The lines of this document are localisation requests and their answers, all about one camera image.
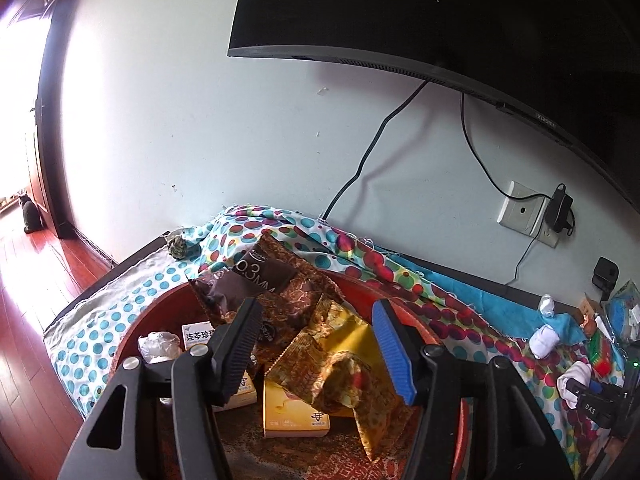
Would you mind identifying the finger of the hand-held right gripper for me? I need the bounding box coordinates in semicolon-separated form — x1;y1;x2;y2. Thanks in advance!
567;379;604;403

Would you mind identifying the white crumpled tissue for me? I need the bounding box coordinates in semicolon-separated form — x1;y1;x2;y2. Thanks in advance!
137;331;182;365

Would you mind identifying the small white wall socket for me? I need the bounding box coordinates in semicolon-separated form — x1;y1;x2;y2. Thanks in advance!
534;224;562;249

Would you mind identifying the thick black cable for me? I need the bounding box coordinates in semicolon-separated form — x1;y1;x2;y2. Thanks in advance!
320;79;432;222

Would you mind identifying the thin black television cable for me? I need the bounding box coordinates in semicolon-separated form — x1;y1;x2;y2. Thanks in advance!
459;92;552;200

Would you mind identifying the brown snack bag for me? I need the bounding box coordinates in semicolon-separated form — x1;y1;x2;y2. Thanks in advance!
187;232;347;367

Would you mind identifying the clear bag with blue item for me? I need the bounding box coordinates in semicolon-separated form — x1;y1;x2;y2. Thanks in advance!
604;280;640;347

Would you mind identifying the black power adapter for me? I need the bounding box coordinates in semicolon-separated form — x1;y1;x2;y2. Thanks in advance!
544;184;576;236

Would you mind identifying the black television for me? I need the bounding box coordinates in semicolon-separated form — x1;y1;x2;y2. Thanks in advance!
227;0;640;211

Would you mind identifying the yellow snack bag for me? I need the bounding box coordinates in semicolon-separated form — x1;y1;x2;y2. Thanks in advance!
266;294;417;463

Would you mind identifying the yellow medicine box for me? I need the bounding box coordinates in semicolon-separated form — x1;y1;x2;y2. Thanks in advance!
262;379;332;440
181;321;257;413

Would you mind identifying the dark cat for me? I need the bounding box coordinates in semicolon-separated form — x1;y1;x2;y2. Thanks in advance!
19;194;43;235

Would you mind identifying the round red tray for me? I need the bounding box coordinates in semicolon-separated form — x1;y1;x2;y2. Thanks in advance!
107;267;472;480

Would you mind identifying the dark wooden door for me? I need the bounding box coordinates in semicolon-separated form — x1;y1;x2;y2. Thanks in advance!
22;0;77;242

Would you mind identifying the small black camera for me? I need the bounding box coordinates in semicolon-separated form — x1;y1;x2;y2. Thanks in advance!
591;257;622;299

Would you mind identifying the red and green box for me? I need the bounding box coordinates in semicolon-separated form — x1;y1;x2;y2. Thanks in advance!
586;331;614;379

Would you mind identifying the teal cloth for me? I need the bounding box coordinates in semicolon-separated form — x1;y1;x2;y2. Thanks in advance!
394;255;587;347

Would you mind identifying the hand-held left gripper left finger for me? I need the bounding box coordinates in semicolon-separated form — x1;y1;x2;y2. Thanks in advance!
65;298;265;480

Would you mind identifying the polka dot cloth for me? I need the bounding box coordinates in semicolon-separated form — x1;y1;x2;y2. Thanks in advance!
44;204;632;480

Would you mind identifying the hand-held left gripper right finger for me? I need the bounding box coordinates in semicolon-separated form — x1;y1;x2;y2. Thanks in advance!
372;299;576;480

